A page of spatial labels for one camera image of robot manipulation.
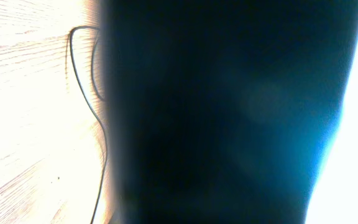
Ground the black USB-C charging cable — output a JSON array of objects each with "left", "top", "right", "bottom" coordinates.
[{"left": 68, "top": 26, "right": 109, "bottom": 224}]

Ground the Galaxy S24 smartphone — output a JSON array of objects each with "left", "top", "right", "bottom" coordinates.
[{"left": 100, "top": 0, "right": 358, "bottom": 224}]

